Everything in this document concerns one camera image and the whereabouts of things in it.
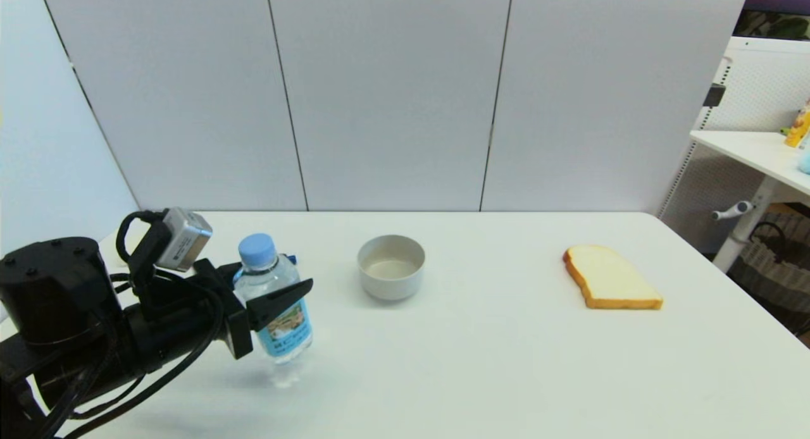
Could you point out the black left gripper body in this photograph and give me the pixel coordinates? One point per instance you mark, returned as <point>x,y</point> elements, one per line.
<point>239,325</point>

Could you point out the white side table top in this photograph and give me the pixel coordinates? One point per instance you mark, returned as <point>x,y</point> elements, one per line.
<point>759,151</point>

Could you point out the white pegboard panel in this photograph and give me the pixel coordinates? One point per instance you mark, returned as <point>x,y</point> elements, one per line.
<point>753,78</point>

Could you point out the yellow package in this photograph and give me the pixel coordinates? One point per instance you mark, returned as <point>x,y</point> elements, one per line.
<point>800,126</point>

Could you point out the black clip on pegboard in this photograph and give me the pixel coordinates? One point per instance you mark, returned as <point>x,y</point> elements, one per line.
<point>715,96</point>

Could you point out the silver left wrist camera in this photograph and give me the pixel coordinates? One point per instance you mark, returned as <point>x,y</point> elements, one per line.
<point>185,238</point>

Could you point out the light blue container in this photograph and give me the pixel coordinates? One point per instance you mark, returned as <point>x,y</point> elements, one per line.
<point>805,159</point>

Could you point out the toast bread slice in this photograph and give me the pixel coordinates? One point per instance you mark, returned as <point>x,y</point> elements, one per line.
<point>610,278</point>

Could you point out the clear bottle blue label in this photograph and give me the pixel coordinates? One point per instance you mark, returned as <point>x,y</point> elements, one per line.
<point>281,338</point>

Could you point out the woven basket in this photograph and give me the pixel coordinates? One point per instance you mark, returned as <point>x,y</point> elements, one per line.
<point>781,274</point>

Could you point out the dark monitor screen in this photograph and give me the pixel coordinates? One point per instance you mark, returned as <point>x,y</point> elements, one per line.
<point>775,15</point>

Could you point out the white side table leg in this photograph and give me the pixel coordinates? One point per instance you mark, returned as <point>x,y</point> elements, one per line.
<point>747,227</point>

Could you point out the white round bowl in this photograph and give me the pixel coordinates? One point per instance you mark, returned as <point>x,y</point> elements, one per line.
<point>391,271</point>

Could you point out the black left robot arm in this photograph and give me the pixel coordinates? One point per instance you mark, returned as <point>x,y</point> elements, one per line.
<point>69,325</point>

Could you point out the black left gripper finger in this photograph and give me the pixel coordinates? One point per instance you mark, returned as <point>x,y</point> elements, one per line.
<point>281,300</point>
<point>218,273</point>

